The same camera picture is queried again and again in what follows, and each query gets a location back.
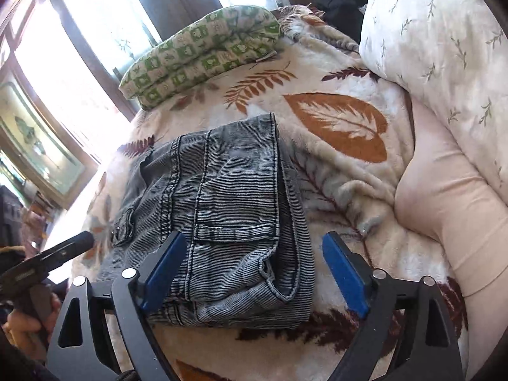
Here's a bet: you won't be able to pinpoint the leaf pattern bed blanket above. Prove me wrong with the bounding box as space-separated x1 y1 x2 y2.
71 5 469 380

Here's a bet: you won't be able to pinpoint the stained glass window left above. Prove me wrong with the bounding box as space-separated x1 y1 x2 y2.
1 71 98 209

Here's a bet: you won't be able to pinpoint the pink pillow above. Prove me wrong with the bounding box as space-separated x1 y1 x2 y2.
395 101 507 298

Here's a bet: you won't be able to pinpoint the grey denim pants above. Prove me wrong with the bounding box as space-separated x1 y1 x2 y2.
98 114 315 329

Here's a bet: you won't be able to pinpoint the white floral pillow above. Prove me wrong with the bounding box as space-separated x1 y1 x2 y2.
360 0 507 200

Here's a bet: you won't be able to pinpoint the green white folded quilt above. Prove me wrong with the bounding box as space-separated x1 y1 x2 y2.
119 5 281 110

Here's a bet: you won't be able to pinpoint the black garment on bed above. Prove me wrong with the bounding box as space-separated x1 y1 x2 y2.
313 0 368 43

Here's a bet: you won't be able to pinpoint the person's left hand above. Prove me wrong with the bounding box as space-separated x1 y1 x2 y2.
3 293 61 361

